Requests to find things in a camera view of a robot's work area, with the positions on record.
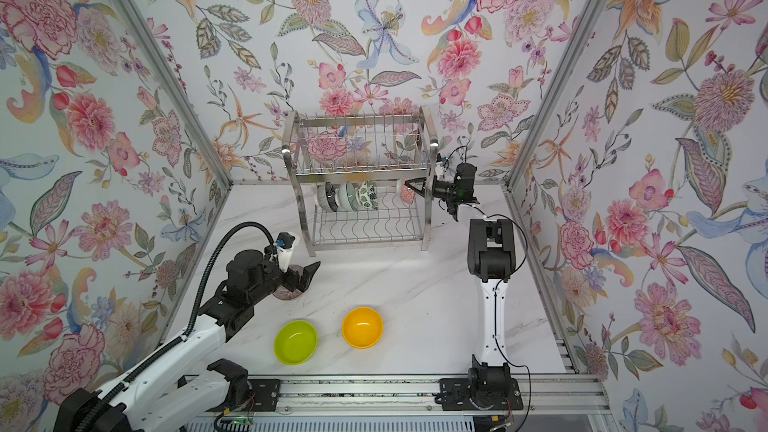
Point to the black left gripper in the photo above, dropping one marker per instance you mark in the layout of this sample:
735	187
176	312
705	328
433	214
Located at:
305	280

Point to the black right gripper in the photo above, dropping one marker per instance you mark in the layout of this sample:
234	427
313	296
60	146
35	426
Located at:
410	185

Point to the green leaf pattern bowl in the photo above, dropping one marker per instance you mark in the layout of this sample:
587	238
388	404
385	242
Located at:
367	196

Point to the pale green bowl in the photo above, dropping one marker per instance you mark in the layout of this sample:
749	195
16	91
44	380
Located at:
346	195

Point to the dark patterned bowl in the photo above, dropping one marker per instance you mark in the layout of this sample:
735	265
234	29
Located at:
326	197

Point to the black white floral bowl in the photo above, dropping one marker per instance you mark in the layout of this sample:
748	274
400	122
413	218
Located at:
406	195

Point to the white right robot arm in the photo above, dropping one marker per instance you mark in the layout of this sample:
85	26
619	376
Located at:
491	261

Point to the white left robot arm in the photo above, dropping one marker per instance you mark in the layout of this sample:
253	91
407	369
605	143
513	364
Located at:
148	397

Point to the stainless steel dish rack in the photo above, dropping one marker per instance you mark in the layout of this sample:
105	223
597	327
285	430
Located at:
385	149

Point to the pink striped bowl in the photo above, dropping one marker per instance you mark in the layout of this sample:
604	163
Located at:
286	295

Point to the lime green bowl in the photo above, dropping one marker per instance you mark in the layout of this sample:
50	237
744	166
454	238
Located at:
295	343

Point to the yellow bowl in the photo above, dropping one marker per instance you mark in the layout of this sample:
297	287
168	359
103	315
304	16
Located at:
362	328

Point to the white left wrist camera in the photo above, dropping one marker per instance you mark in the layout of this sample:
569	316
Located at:
285	245

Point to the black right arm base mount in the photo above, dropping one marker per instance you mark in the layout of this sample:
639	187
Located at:
485	388

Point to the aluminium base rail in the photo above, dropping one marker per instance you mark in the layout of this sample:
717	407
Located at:
431	395

